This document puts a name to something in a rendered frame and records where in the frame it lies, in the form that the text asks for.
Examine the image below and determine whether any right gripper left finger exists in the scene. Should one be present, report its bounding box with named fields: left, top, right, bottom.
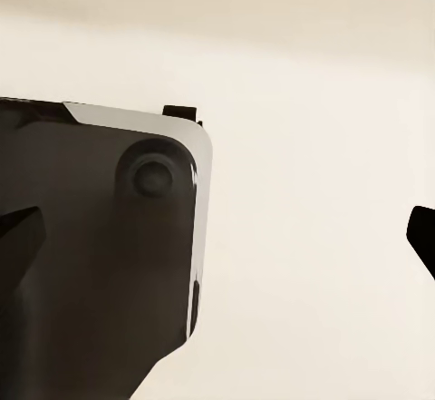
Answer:
left=0, top=206, right=47, bottom=316

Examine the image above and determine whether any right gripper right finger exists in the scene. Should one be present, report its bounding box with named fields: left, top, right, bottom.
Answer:
left=406, top=205, right=435, bottom=279

